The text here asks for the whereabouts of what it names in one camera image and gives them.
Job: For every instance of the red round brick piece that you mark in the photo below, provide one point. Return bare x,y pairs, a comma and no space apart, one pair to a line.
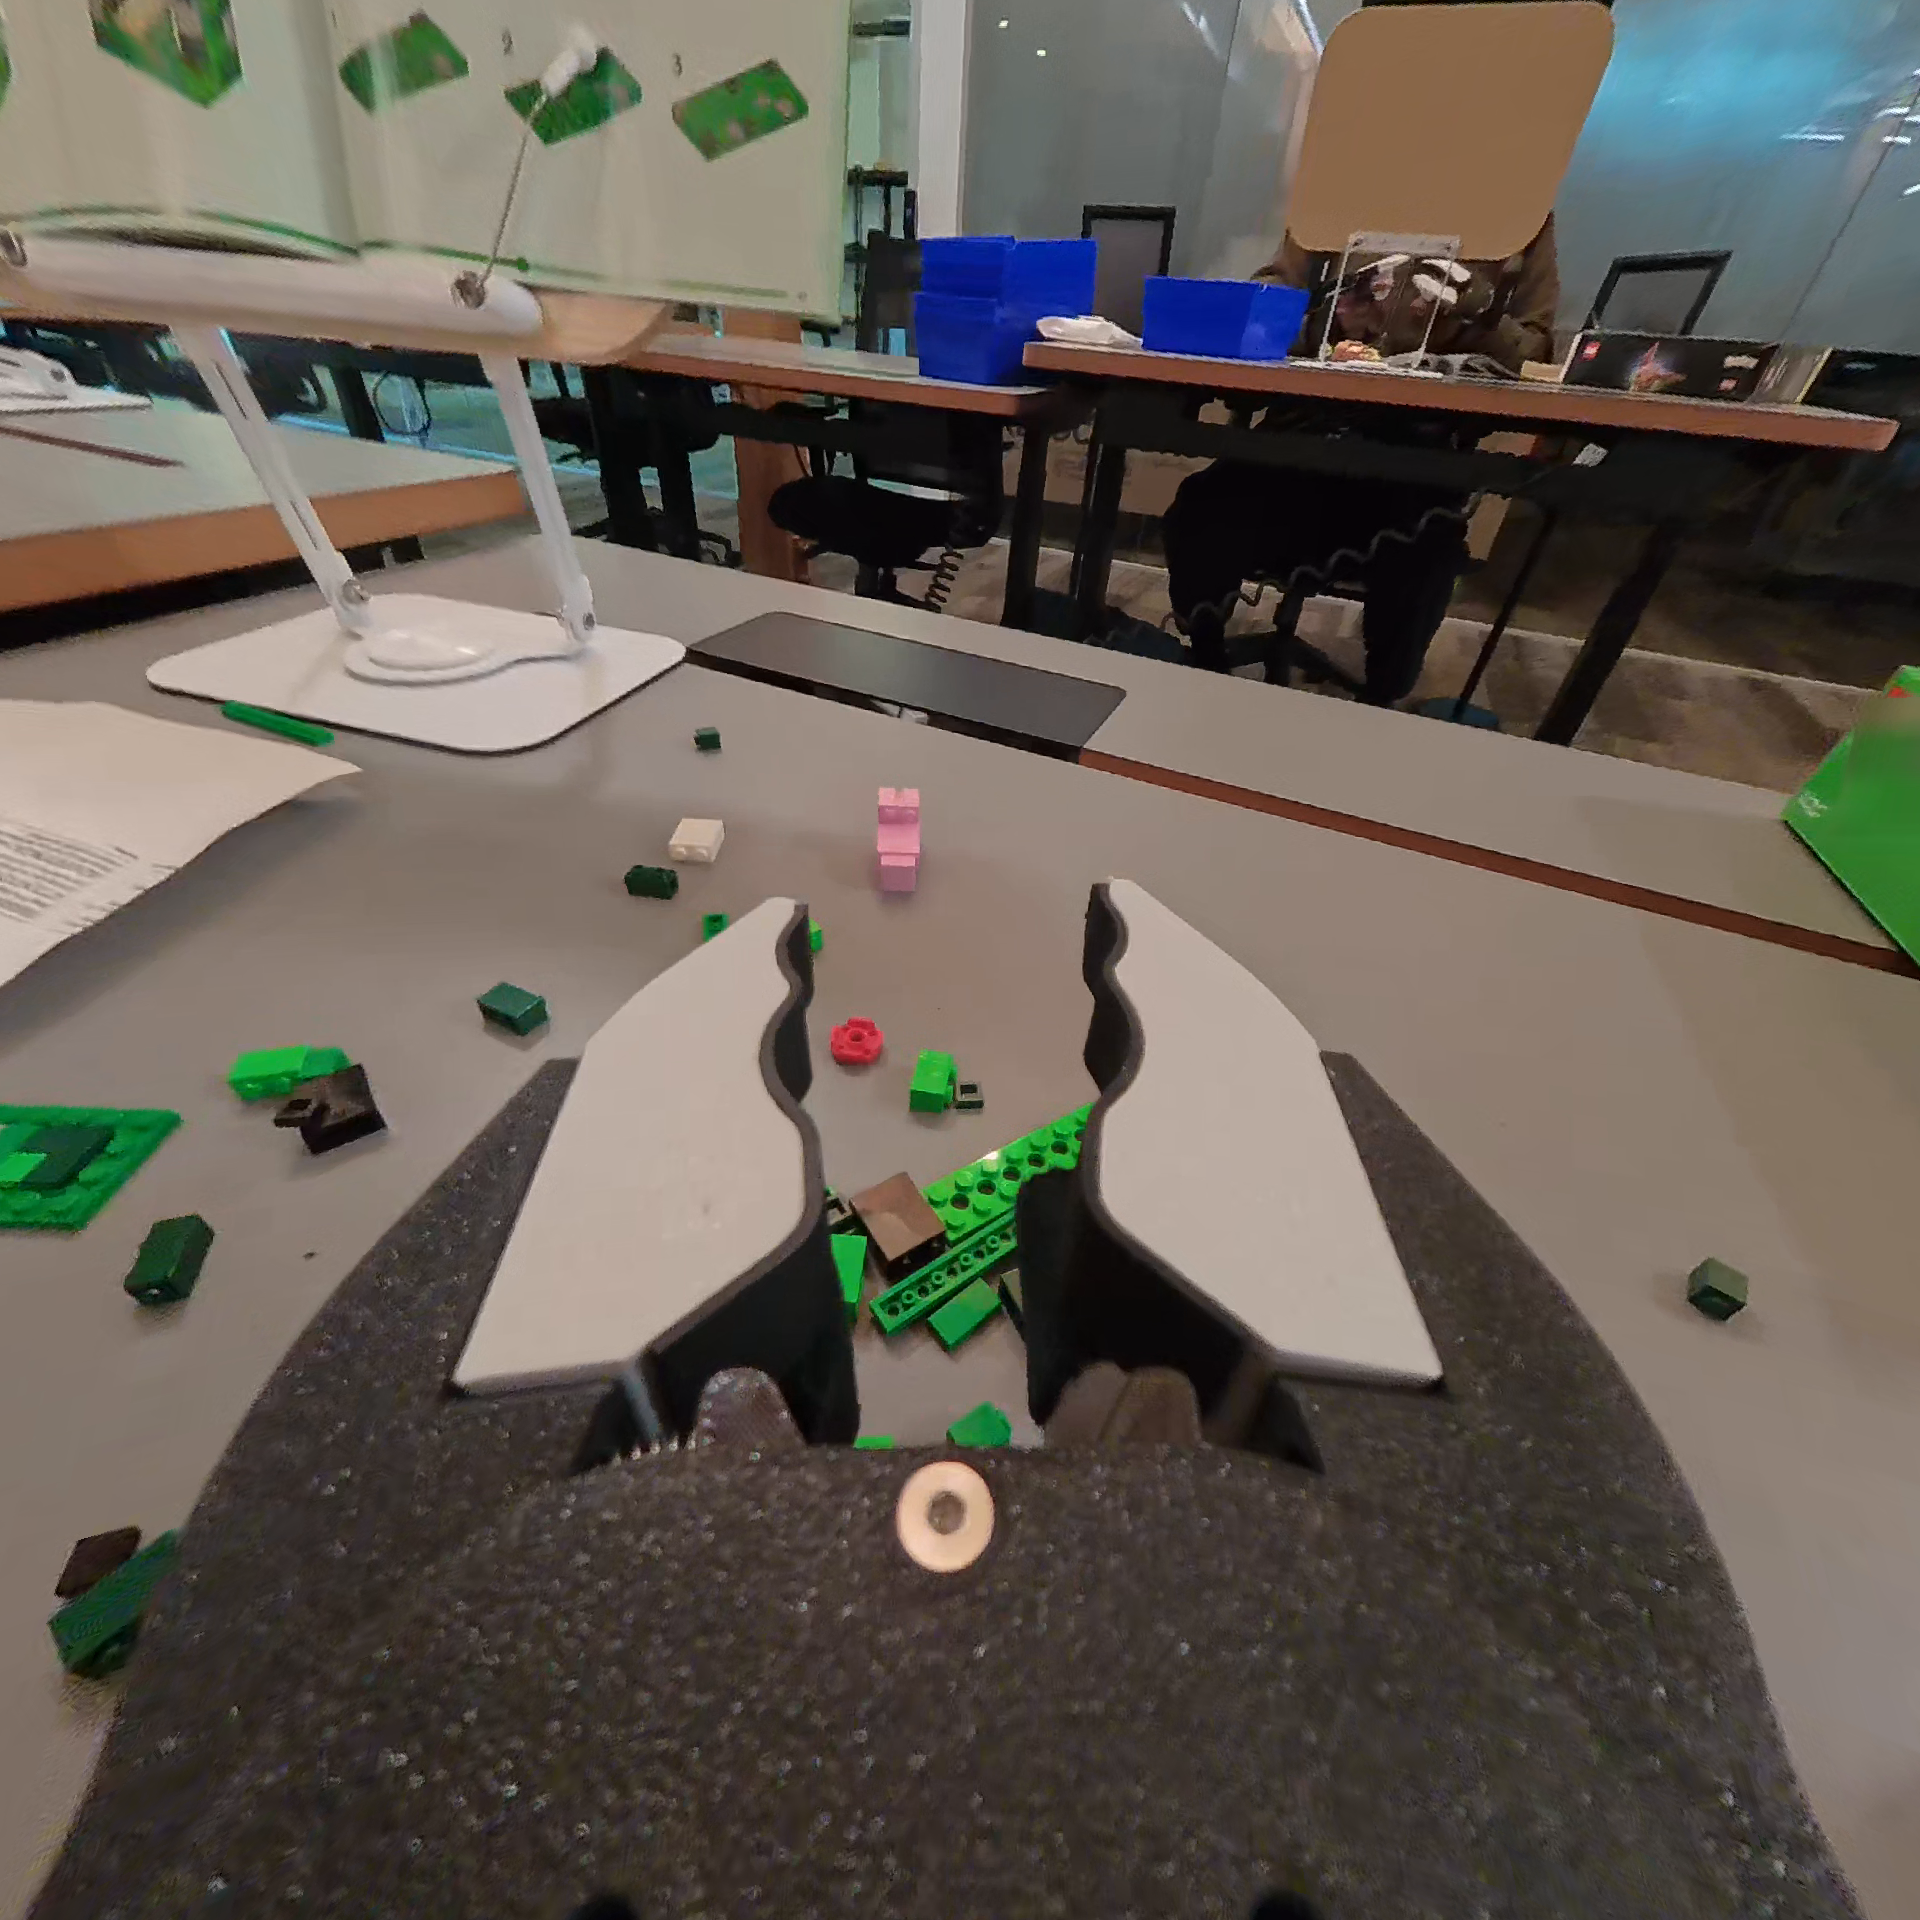
858,1040

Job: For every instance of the printed paper sheet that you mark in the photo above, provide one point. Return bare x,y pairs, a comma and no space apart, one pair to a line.
105,809

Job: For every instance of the long narrow green plate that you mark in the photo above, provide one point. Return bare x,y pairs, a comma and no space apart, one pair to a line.
937,1282

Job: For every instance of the black mesh chair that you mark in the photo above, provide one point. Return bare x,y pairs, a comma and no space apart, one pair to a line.
1127,263
1664,293

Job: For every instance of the black office chair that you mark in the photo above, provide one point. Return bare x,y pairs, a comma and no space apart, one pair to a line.
886,511

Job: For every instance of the black printed box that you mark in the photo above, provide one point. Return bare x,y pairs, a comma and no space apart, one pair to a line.
1664,365

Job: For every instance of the dark green toy brick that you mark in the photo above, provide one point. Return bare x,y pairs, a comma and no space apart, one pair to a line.
168,1258
513,1008
651,883
1718,1289

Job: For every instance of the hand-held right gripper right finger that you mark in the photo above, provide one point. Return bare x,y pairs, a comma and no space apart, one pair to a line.
1244,1185

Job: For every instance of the white toy brick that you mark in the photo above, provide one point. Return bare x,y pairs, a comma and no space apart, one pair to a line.
695,840

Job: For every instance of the pink toy brick pig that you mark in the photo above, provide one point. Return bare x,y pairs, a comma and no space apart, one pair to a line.
896,840

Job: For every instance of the green square baseplate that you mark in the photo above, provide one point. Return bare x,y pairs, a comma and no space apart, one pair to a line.
113,1161

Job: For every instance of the grey desk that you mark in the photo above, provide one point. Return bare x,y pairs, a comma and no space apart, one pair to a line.
1499,1142
1350,721

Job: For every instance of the green toy box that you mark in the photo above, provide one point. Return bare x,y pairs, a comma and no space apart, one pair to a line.
1867,825

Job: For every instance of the wide green studded plate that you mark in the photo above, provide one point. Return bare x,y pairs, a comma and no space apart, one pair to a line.
998,1178

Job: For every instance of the brown flat tile piece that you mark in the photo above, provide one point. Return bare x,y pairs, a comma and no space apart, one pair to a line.
95,1560

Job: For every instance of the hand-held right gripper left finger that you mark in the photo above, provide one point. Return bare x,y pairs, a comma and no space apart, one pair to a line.
660,1185

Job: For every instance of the blue plastic bin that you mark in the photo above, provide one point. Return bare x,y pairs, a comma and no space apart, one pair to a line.
1223,319
1003,269
974,338

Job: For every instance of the brown toy brick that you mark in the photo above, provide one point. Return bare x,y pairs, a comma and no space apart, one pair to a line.
896,1215

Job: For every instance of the white plastic bag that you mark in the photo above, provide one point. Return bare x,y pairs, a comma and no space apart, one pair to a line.
1083,329

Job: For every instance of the wood-edged office table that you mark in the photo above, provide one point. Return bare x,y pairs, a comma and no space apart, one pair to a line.
840,373
225,480
1499,393

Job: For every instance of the dark brown bracket piece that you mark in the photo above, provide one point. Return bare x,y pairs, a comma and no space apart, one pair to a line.
339,1113

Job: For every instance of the clear acrylic stand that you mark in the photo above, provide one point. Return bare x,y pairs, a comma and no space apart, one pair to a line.
1394,299

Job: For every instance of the dark green studded plate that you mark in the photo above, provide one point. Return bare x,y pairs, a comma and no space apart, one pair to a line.
113,1621

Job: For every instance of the white book stand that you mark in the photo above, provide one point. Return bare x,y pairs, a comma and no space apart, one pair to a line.
451,675

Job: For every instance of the thin green bar piece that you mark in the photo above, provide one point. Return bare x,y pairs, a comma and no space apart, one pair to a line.
278,723

